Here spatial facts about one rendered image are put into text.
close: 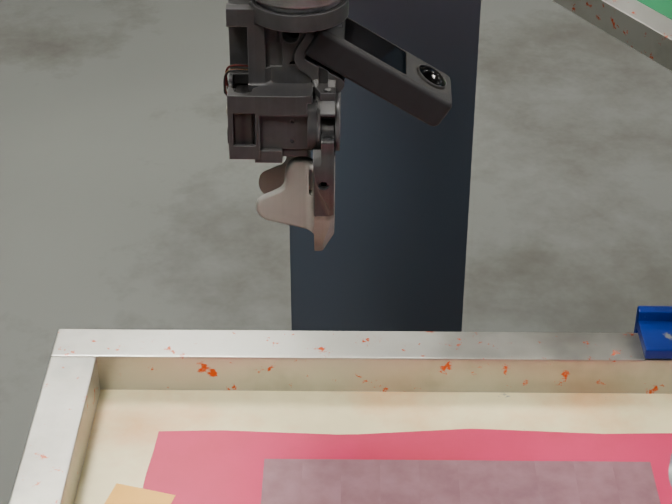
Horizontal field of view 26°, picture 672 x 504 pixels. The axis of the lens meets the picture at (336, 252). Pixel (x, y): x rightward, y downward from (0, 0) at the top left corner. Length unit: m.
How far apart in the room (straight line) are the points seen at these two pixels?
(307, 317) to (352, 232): 0.12
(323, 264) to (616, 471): 0.46
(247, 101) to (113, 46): 3.00
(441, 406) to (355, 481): 0.11
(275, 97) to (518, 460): 0.34
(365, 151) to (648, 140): 2.23
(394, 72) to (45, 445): 0.38
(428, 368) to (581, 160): 2.32
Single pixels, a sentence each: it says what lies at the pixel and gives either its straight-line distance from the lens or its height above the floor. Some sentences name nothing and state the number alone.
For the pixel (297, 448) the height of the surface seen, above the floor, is 0.96.
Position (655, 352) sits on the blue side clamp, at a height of 1.00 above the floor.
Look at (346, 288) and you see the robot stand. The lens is 1.51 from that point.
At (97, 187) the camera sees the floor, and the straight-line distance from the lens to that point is 3.38.
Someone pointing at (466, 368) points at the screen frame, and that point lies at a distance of 1.20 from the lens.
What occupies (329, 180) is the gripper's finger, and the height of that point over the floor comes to 1.17.
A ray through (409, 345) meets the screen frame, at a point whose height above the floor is 0.99.
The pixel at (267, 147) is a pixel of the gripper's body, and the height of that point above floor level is 1.19.
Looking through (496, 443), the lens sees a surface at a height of 0.96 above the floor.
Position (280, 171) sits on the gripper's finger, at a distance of 1.13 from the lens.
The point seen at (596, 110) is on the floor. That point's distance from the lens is 3.72.
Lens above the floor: 1.72
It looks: 33 degrees down
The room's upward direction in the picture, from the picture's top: straight up
